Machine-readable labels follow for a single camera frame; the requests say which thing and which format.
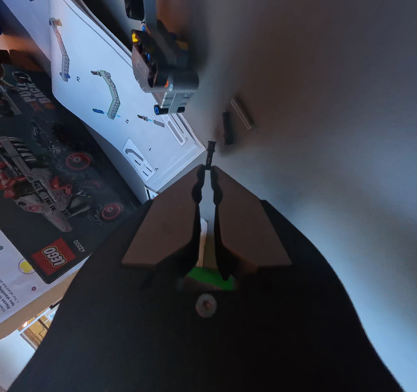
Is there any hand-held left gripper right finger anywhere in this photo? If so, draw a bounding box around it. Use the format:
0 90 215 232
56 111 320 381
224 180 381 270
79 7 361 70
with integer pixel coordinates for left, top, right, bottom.
210 165 293 281

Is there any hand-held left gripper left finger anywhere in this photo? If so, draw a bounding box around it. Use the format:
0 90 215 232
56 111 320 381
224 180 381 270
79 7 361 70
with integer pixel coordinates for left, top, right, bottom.
121 165 206 278

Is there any black lego pin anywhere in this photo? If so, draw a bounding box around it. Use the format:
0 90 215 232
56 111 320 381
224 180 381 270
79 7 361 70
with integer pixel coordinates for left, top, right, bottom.
205 141 217 171

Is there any black lego piece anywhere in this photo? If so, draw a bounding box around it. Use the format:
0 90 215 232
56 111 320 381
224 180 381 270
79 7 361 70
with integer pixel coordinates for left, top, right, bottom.
222 112 235 146

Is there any grey lego piece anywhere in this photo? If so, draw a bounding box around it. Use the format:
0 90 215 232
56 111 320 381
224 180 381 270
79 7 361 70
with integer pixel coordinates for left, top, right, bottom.
231 97 255 129

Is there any black lego set box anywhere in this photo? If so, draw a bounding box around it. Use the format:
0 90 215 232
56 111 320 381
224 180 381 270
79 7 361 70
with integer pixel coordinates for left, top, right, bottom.
0 50 144 340

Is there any lego instruction booklet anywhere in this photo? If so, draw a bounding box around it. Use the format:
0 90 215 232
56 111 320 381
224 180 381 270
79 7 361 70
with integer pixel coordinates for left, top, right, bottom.
0 0 207 194

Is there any grey lego assembly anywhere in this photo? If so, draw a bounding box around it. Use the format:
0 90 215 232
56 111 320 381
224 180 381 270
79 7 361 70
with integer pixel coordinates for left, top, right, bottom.
121 0 200 116

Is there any green panel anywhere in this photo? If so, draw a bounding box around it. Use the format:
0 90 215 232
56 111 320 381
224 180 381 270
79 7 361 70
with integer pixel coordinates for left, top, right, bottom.
186 266 235 291

